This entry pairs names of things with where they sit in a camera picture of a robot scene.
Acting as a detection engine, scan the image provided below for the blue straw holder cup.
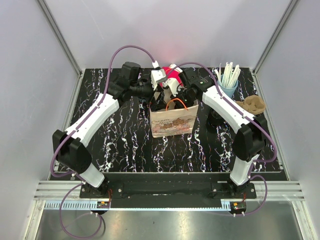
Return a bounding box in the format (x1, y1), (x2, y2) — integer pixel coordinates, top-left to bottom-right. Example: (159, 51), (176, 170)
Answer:
(217, 80), (239, 99)

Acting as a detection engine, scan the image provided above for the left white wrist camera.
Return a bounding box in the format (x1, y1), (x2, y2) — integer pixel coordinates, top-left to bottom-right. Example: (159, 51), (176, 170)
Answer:
(150, 60), (167, 91)

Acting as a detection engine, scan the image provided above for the aluminium frame rail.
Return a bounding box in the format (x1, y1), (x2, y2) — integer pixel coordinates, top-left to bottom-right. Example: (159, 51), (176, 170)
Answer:
(24, 180), (320, 240)

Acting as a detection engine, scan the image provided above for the bottom cardboard cup carrier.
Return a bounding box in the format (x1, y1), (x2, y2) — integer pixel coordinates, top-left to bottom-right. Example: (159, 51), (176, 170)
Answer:
(236, 95), (266, 116)

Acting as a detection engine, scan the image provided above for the paper takeout bag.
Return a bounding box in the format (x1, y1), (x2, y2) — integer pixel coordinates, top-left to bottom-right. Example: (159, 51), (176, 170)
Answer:
(149, 98), (199, 138)

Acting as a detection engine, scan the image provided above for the black cup lid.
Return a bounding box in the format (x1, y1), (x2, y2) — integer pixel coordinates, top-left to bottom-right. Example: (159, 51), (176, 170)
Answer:
(208, 109), (225, 126)

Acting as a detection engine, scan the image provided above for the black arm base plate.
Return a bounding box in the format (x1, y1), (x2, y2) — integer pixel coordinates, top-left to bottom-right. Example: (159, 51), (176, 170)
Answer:
(79, 172), (257, 210)

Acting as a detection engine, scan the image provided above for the purple cable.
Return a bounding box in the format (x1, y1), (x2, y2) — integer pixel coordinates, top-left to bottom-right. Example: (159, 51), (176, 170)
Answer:
(49, 44), (160, 238)
(164, 62), (278, 216)

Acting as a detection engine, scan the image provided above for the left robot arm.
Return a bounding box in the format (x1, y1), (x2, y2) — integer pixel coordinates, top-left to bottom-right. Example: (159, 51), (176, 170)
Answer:
(52, 61), (166, 198)

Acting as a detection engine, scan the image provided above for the red folded cloth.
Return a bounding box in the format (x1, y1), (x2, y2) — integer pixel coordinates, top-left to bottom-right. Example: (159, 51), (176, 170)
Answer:
(160, 64), (183, 88)

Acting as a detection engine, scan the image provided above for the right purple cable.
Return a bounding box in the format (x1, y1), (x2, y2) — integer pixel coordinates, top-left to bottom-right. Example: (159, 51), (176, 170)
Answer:
(164, 62), (278, 216)

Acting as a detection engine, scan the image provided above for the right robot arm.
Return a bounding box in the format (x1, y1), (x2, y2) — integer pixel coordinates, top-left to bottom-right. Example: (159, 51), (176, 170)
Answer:
(178, 68), (267, 199)

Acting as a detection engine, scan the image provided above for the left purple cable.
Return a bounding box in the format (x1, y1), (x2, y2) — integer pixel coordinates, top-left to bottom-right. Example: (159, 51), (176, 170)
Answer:
(49, 44), (160, 238)

